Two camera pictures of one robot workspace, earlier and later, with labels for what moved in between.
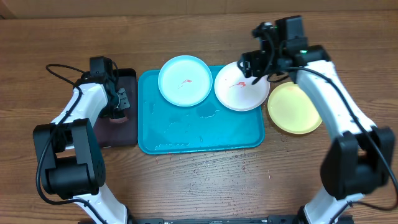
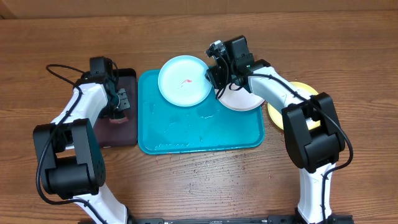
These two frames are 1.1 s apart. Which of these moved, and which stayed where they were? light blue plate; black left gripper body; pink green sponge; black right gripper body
Moved: black right gripper body
Stayed: pink green sponge; light blue plate; black left gripper body
